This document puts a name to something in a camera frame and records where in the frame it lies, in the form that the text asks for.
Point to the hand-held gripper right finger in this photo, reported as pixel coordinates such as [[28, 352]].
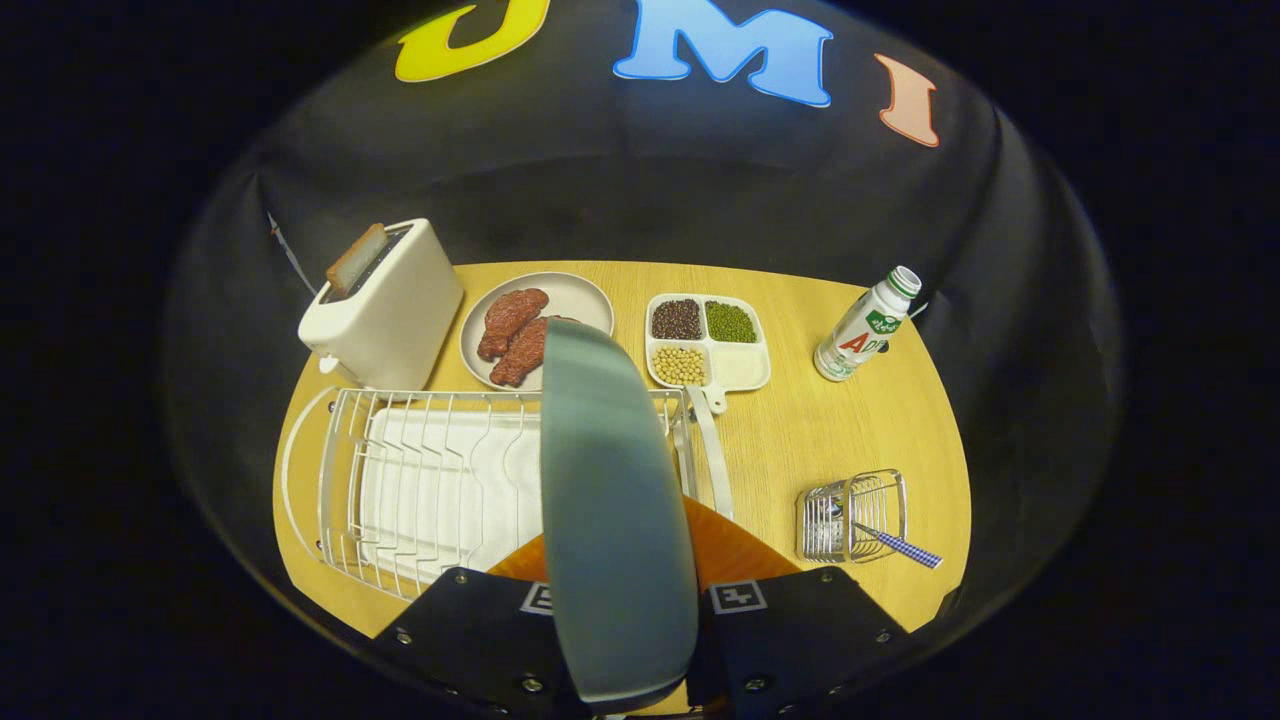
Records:
[[800, 640]]

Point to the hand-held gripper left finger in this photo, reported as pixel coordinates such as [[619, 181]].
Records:
[[470, 630]]

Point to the pale green plate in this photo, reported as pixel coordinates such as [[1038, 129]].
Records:
[[610, 500]]

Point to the beige plate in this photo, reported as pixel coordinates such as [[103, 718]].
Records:
[[575, 295]]

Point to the white divided bean tray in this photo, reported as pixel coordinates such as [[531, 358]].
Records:
[[740, 368]]

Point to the brown meat piece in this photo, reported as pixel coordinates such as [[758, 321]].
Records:
[[510, 320], [525, 355]]

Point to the white green drink bottle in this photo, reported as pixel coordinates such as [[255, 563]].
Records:
[[860, 335]]

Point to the white toaster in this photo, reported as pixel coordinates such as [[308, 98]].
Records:
[[400, 310]]

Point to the toast slice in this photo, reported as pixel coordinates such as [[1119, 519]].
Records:
[[355, 262]]

